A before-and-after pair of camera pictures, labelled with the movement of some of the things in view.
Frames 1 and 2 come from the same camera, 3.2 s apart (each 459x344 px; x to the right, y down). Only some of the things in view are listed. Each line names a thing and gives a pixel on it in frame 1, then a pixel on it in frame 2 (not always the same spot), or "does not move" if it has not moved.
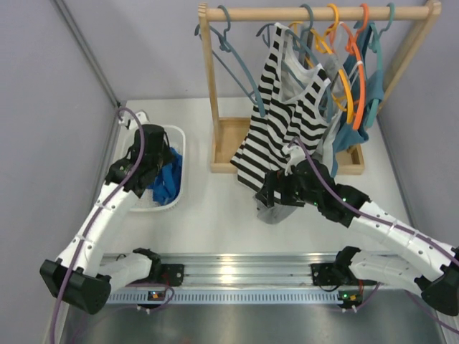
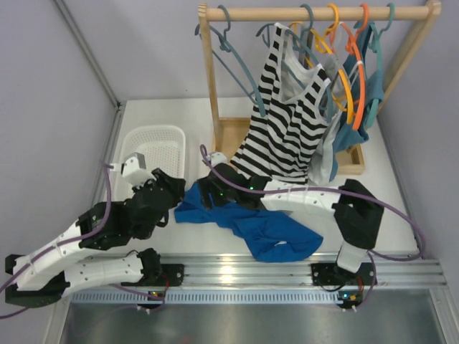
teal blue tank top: x=366 y=89 does not move
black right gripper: x=275 y=180 → x=207 y=187
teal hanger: x=226 y=46 does not move
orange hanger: x=352 y=43 does not move
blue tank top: x=167 y=184 → x=275 y=237
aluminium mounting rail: x=240 y=269 does not move
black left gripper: x=147 y=178 → x=171 y=184
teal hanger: x=374 y=115 does not move
